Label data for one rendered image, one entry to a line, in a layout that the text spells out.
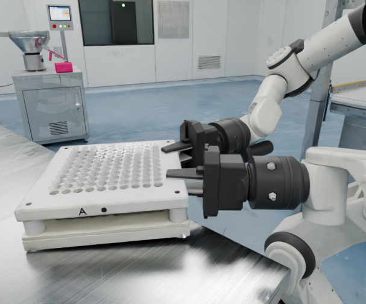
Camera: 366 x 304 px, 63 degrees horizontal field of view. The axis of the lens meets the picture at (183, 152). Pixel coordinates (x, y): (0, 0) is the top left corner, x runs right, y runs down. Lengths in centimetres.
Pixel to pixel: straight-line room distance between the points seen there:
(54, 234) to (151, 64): 600
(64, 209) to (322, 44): 73
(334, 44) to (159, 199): 63
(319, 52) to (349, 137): 106
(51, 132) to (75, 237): 287
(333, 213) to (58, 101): 296
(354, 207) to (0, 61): 577
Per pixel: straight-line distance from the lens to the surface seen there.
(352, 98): 172
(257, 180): 46
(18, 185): 71
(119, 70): 621
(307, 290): 99
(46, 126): 331
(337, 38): 88
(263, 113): 72
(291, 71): 90
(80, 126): 333
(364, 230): 79
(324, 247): 88
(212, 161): 45
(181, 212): 45
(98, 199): 45
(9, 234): 57
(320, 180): 50
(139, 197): 44
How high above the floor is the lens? 117
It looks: 23 degrees down
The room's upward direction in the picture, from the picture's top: straight up
